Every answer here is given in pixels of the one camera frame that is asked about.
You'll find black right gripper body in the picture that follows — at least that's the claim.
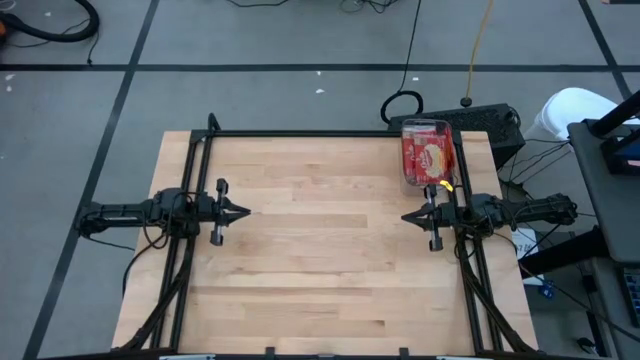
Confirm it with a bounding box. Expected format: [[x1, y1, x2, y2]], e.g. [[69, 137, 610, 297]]
[[423, 183, 460, 254]]

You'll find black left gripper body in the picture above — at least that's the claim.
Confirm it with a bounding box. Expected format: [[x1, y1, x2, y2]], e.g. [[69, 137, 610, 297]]
[[196, 177, 230, 248]]

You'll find red popcorn bag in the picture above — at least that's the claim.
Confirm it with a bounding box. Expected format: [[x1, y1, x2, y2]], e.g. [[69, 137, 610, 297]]
[[401, 125, 455, 185]]

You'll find clear plastic basket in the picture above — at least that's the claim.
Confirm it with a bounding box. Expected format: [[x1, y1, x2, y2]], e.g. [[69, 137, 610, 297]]
[[399, 118, 457, 197]]

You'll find white paper sheet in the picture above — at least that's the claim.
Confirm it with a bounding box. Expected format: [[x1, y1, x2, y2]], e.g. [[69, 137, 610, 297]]
[[508, 225, 546, 287]]

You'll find black computer tower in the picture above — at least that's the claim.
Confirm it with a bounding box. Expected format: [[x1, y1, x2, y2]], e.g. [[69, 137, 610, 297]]
[[388, 102, 527, 170]]

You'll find white chair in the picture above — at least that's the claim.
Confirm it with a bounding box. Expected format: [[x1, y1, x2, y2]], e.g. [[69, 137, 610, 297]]
[[533, 86, 640, 142]]

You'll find grey cart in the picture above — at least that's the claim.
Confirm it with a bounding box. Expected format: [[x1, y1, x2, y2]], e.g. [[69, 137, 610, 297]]
[[567, 118, 640, 265]]

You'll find dark laptop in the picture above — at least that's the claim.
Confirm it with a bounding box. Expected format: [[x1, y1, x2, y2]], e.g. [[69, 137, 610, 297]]
[[599, 134, 640, 176]]

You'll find black pole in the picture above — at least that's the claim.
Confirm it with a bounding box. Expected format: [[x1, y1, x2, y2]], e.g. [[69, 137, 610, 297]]
[[589, 89, 640, 137]]

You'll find black keyboard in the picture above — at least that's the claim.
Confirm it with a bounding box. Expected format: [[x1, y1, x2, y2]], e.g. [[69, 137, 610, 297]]
[[621, 267, 640, 329]]

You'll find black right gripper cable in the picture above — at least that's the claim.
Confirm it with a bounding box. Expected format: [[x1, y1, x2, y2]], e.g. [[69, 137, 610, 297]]
[[452, 224, 484, 261]]

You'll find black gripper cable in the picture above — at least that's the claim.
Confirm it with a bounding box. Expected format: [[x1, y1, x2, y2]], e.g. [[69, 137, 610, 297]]
[[452, 224, 484, 261], [141, 217, 174, 251]]

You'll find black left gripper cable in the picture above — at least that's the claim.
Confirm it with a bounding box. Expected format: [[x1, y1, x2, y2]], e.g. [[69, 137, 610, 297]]
[[141, 217, 174, 251]]

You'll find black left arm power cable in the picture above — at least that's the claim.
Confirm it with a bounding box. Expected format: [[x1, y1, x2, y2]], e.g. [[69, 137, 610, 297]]
[[121, 230, 169, 297]]

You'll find black hanging cable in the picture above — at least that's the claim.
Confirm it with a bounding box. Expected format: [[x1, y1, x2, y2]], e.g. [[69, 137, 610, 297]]
[[379, 0, 425, 125]]

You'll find black metal table frame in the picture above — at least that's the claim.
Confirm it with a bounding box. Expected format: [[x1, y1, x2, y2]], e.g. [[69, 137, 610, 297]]
[[112, 112, 539, 360]]

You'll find yellow hanging cable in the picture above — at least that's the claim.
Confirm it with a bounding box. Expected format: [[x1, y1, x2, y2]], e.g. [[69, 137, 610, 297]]
[[462, 0, 496, 109]]

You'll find black cable bundle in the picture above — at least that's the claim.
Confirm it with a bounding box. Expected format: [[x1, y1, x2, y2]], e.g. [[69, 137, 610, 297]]
[[339, 0, 401, 15]]

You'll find black vacuum hose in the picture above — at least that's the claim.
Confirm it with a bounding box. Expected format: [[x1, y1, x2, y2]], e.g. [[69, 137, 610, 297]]
[[0, 0, 100, 43]]

